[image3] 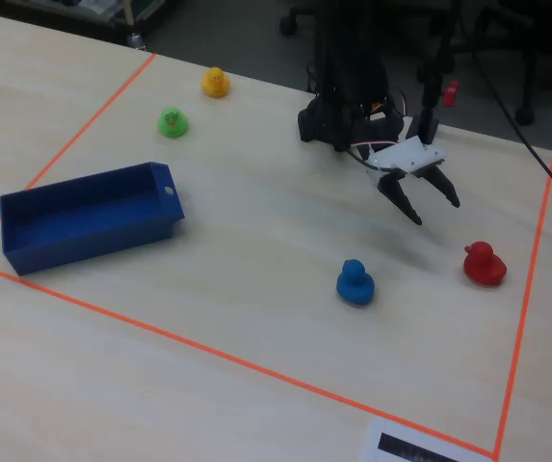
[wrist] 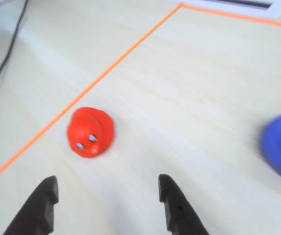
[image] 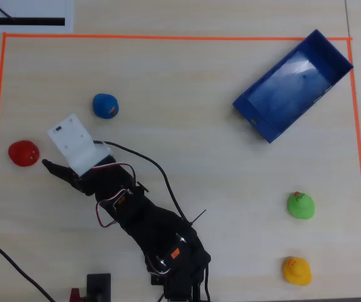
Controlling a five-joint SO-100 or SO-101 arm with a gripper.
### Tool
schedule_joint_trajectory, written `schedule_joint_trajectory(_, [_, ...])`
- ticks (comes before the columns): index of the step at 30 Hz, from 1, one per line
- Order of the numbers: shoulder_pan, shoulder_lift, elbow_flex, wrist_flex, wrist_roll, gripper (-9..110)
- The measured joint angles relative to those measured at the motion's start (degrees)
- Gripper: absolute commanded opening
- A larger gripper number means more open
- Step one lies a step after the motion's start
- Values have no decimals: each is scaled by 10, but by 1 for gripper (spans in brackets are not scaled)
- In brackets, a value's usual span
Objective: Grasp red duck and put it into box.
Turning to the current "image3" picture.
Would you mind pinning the red rubber duck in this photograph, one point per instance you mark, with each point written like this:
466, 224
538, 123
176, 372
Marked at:
483, 267

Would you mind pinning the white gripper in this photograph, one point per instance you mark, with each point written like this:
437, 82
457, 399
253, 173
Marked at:
399, 185

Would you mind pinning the orange tape outline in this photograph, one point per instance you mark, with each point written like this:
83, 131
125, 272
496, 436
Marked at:
198, 347

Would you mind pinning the green rubber duck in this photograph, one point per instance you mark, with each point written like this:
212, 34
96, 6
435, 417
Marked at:
173, 123

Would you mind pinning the blue rubber duck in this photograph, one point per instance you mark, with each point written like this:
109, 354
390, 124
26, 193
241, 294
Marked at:
355, 284

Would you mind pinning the blue plastic box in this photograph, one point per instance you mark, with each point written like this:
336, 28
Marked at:
87, 221

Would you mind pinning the black office chair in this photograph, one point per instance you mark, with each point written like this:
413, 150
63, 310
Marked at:
526, 58

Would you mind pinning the white paper with black bar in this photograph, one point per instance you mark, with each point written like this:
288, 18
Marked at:
401, 445

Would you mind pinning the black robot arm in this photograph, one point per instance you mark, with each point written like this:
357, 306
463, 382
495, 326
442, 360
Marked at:
348, 72

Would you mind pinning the yellow rubber duck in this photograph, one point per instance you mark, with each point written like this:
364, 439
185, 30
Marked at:
216, 84

